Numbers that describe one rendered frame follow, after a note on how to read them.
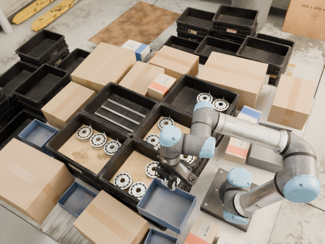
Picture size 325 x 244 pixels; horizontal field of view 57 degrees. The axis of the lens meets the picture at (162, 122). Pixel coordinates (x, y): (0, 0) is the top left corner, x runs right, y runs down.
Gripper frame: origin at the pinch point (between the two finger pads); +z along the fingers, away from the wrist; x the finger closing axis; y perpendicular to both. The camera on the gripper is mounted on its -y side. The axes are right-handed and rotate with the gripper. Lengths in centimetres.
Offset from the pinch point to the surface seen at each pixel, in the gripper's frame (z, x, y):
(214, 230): 34.0, -6.5, -19.2
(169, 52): 16, -107, 64
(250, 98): 19, -91, -5
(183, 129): 24, -51, 22
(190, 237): 34.7, 2.3, -10.5
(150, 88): 14, -63, 53
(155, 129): 25, -42, 37
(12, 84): 69, -56, 209
